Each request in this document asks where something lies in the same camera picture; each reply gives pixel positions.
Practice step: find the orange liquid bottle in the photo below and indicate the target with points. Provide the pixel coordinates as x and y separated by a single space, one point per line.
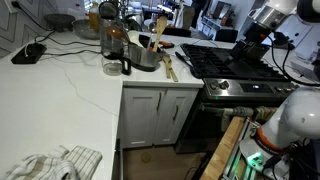
94 16

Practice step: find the black flat box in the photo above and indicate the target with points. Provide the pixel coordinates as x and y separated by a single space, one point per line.
29 53

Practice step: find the striped kitchen towel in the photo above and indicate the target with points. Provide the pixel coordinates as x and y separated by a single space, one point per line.
63 163

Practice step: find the metal pot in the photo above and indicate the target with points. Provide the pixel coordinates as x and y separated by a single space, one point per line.
143 58

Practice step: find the black plastic spatula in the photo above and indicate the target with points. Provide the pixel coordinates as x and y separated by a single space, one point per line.
185 61

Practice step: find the wooden table top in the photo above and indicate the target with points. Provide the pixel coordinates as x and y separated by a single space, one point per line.
223 150

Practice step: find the metal mixing bowl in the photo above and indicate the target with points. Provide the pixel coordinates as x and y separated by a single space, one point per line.
83 29

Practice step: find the black chair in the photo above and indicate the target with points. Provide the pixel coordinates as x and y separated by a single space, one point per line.
226 35

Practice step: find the large wooden spoon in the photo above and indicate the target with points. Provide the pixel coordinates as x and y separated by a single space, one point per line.
160 26

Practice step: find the brown ladle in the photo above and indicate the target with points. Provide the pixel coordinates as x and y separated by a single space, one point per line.
116 32

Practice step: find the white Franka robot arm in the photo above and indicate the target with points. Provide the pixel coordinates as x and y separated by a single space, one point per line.
300 113

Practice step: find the grey cabinet door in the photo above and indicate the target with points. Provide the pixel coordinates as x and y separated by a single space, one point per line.
175 115
140 116

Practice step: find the black round strainer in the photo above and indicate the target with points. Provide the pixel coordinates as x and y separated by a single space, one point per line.
108 10

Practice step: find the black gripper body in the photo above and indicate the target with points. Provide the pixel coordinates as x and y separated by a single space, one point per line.
248 51

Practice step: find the small wooden spoon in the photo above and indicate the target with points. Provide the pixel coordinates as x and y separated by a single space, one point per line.
174 76

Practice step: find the black gas stove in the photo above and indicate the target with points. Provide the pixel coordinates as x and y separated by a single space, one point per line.
233 76

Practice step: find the white serving spoon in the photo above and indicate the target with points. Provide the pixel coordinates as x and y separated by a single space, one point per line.
135 38

